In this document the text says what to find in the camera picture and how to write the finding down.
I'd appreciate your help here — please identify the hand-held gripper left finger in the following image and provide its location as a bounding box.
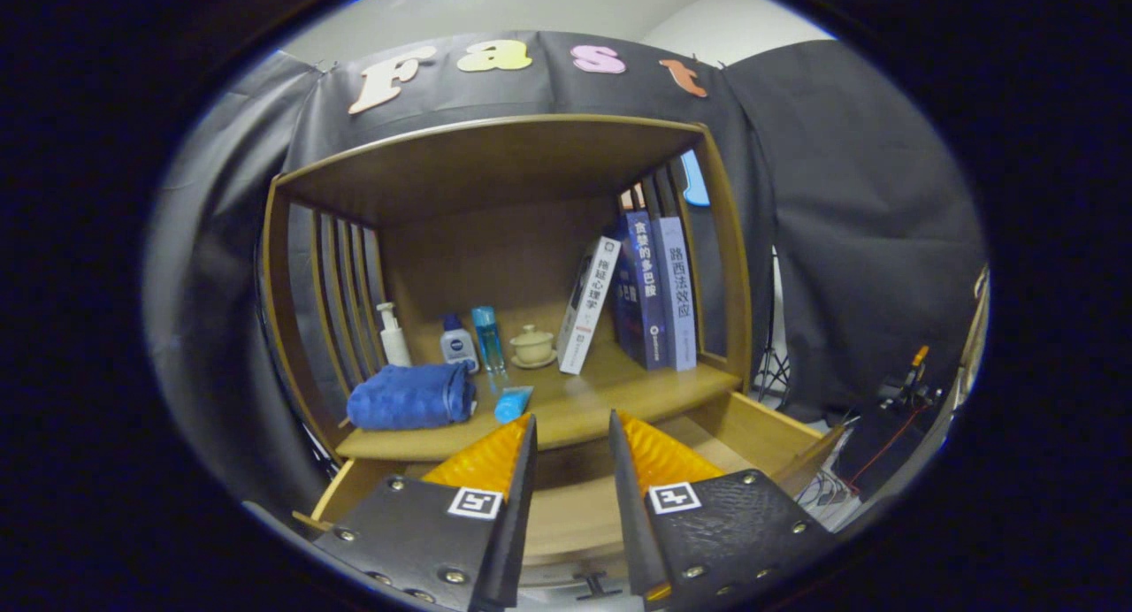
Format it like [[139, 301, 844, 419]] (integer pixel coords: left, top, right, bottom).
[[311, 411, 539, 612]]

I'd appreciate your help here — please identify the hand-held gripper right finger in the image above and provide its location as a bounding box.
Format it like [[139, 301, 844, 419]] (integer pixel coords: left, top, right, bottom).
[[608, 409, 841, 611]]

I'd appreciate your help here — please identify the wooden drawer with black knob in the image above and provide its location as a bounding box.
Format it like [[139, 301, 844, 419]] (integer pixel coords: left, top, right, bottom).
[[292, 391, 845, 595]]

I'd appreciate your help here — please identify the light blue tube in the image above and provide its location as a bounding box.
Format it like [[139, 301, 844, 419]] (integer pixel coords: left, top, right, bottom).
[[493, 386, 535, 425]]

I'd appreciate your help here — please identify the wooden countertop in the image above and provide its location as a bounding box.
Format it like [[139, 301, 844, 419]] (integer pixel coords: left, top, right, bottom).
[[336, 347, 742, 463]]

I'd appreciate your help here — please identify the wooden cabinet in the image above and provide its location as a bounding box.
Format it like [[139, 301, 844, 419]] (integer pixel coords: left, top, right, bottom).
[[256, 113, 754, 463]]

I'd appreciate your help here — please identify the rolled blue towel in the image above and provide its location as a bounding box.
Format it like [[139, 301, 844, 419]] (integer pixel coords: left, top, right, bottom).
[[346, 361, 478, 432]]

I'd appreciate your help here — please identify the beige lidded teacup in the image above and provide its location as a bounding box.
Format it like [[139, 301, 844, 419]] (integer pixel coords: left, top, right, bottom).
[[509, 325, 558, 370]]

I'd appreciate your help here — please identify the clear blue bottle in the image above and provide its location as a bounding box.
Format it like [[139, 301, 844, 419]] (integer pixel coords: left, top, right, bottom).
[[470, 306, 507, 374]]

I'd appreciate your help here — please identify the white bottle with blue cap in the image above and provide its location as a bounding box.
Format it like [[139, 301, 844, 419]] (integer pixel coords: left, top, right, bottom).
[[440, 314, 480, 374]]

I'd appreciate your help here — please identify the black light stand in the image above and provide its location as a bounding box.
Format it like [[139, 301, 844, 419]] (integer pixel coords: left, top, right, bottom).
[[756, 249, 792, 405]]

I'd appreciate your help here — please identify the white pump bottle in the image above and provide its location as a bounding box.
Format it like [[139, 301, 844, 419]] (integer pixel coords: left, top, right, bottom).
[[376, 302, 414, 368]]

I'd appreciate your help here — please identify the white book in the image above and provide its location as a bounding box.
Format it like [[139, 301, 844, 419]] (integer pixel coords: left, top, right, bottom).
[[556, 235, 623, 376]]

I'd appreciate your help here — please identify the lavender book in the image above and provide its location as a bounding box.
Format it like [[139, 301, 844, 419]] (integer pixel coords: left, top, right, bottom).
[[653, 216, 699, 372]]

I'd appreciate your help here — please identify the dark blue book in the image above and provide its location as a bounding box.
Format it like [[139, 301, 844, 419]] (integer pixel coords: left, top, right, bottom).
[[613, 210, 671, 371]]

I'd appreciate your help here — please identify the orange and black tool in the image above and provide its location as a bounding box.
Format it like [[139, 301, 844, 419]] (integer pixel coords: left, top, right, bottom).
[[880, 345, 943, 409]]

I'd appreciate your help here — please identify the beige bag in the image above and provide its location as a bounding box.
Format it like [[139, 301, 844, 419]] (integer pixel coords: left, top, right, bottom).
[[960, 267, 990, 392]]

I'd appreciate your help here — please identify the tangle of floor cables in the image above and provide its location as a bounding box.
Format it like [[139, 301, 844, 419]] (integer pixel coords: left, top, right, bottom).
[[796, 466, 859, 507]]

